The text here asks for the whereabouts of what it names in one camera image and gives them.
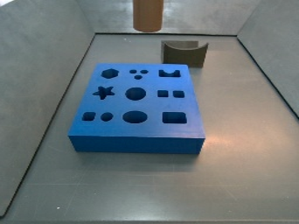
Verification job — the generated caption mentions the blue shape sorter block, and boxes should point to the blue shape sorter block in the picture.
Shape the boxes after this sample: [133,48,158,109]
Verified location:
[69,63,206,154]

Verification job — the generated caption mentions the dark grey curved block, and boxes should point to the dark grey curved block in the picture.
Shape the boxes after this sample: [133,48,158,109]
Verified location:
[162,40,210,68]

